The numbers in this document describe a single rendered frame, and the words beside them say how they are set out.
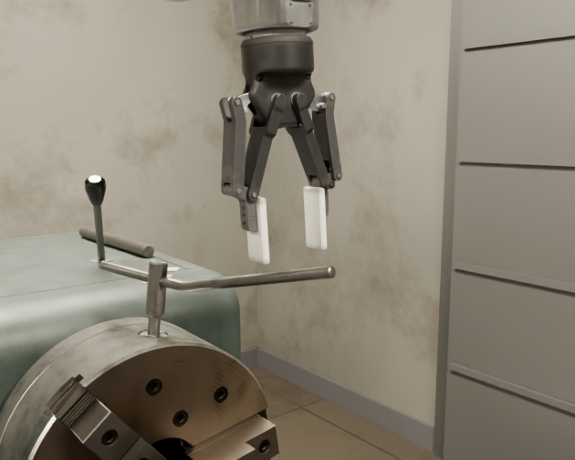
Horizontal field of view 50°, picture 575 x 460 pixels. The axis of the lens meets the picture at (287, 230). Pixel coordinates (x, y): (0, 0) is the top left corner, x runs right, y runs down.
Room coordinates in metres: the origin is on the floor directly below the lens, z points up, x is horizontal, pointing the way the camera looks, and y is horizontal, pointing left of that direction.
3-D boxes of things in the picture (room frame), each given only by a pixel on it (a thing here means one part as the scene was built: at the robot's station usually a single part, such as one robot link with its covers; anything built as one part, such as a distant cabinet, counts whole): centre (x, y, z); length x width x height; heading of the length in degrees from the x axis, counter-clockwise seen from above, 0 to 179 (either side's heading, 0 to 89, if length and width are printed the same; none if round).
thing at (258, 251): (0.64, 0.03, 1.37); 0.03 x 0.01 x 0.07; 38
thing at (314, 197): (0.69, -0.03, 1.37); 0.03 x 0.01 x 0.07; 38
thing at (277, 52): (0.66, 0.01, 1.52); 0.08 x 0.07 x 0.09; 128
